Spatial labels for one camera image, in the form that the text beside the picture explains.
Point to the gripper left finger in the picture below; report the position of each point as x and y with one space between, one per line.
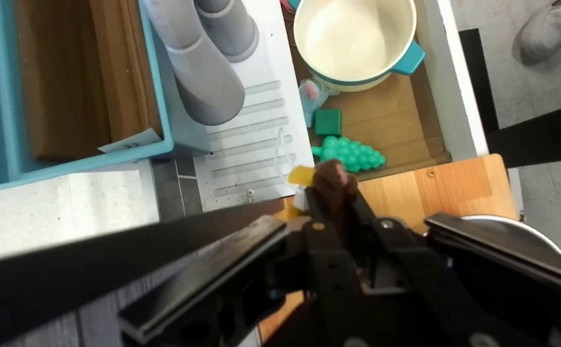
241 270

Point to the grey toy tap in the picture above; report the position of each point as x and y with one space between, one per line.
203 77

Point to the person's shoe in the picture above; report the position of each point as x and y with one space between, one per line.
550 29

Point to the green toy block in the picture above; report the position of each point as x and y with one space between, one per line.
328 122

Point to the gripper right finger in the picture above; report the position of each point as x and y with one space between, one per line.
478 289

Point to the toy kitchen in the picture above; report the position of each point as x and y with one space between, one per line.
261 72

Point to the black metal bar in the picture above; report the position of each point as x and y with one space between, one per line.
92 260
475 72
540 135

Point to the teal toy sink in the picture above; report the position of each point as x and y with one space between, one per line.
0 96

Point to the round metal pan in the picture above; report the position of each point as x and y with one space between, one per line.
526 229

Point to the green toy grapes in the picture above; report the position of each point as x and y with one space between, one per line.
352 152

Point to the white paper label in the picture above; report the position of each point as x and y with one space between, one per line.
133 140

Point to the brown toy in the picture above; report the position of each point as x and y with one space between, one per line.
332 179

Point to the yellow toy piece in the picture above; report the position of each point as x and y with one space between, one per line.
302 176

